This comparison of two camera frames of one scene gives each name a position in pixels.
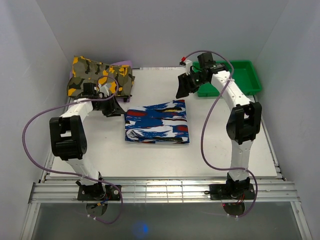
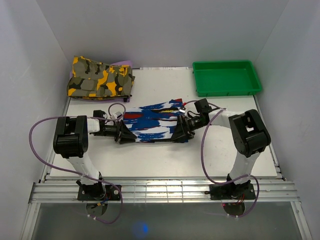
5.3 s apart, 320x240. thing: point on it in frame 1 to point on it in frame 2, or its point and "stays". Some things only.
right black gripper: [185, 87] to [183, 133]
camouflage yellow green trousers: [118, 78] stays
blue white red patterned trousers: [158, 123] stays
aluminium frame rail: [65, 191] stays
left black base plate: [111, 192] stays
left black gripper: [111, 107] to [123, 135]
